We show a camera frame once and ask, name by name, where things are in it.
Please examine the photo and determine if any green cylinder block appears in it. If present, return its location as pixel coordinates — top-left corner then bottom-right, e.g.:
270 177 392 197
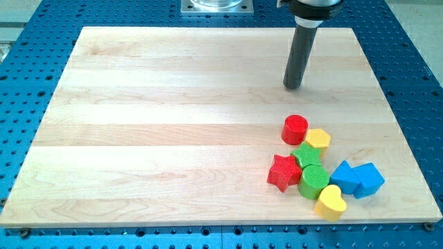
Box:
298 165 329 199

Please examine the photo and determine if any right board clamp screw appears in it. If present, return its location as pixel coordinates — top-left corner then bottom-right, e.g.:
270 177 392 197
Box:
423 222 434 232

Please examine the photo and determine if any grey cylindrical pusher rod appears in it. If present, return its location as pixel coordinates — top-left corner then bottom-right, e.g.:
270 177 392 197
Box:
283 16 323 90

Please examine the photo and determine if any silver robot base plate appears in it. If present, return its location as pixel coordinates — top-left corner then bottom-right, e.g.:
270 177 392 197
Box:
181 0 254 15

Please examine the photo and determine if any red star block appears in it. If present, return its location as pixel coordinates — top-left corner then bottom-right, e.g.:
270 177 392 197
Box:
266 154 302 192

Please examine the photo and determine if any left board clamp screw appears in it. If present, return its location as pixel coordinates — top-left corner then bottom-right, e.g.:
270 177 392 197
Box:
19 228 31 239

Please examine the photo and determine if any wooden board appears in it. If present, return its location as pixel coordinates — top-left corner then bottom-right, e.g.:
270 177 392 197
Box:
1 26 442 228

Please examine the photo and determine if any green star block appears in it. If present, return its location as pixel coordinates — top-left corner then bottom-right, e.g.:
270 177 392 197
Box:
291 142 322 169

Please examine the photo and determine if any red cylinder block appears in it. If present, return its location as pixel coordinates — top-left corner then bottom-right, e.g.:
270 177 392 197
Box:
281 115 309 145

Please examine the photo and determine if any blue cube block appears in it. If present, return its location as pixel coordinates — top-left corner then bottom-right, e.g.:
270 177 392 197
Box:
353 163 385 199

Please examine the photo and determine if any yellow heart block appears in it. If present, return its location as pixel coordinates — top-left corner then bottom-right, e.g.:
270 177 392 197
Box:
314 185 347 222

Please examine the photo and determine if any yellow hexagon block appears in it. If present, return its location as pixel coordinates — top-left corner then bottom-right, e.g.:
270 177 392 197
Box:
305 129 331 158

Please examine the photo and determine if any board clamp screw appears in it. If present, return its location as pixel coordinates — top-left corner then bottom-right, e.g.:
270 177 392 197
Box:
19 228 31 239
423 222 434 232

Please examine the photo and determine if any blue triangle block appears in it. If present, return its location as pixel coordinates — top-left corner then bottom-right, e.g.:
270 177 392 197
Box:
329 160 360 194

